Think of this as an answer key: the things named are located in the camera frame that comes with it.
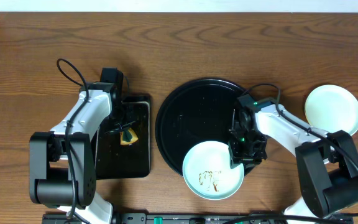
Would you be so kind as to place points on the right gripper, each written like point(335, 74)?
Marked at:
point(238, 157)

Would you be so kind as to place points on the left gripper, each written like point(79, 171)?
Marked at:
point(123, 127)

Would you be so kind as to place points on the green yellow sponge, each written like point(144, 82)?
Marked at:
point(128, 137)

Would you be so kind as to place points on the light blue plate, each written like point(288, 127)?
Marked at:
point(208, 173)
point(332, 108)

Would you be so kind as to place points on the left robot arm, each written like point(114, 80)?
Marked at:
point(62, 169)

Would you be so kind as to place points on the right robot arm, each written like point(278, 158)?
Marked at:
point(327, 163)

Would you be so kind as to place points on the black rectangular tray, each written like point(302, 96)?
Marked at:
point(114, 161)

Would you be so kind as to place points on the round black tray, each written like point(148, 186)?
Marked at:
point(197, 111)

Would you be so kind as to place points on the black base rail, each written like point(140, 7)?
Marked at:
point(141, 218)

